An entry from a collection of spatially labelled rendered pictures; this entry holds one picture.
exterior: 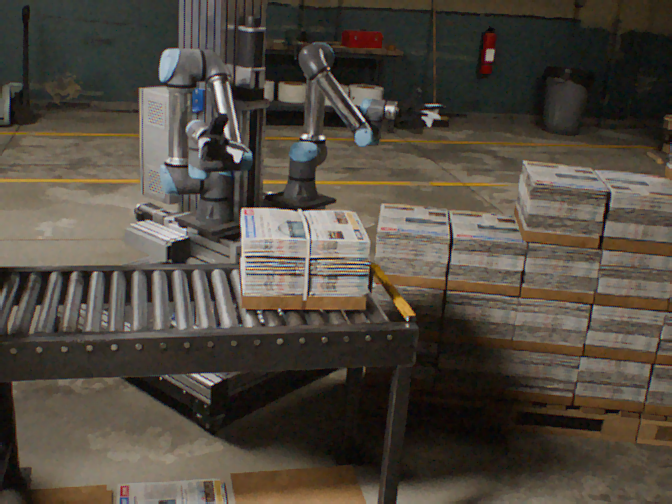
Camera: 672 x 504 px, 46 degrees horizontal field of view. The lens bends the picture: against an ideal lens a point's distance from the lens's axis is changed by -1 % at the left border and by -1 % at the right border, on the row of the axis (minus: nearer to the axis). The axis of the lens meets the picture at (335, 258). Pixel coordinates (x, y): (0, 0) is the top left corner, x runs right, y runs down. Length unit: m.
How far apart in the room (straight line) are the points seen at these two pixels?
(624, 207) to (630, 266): 0.24
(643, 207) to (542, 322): 0.59
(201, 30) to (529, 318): 1.72
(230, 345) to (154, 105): 1.48
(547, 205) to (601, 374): 0.76
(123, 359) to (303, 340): 0.50
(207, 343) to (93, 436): 1.15
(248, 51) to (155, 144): 0.61
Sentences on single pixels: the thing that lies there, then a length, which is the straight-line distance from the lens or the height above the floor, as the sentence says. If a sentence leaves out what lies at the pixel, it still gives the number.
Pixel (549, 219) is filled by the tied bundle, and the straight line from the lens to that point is 3.16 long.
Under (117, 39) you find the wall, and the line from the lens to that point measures 9.42.
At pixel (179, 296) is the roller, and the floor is 0.80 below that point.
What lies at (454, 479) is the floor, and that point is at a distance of 3.17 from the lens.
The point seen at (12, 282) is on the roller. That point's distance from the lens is 2.67.
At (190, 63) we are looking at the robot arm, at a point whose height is 1.42.
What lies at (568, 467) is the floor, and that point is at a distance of 3.38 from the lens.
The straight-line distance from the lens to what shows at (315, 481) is 3.06.
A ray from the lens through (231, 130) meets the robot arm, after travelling 2.86.
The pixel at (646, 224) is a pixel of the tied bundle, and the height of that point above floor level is 0.95.
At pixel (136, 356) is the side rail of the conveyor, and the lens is 2.28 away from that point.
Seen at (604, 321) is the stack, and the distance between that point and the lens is 3.36.
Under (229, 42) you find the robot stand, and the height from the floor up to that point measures 1.47.
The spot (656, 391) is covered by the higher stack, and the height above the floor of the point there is 0.25.
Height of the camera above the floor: 1.81
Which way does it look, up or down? 21 degrees down
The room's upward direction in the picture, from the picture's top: 4 degrees clockwise
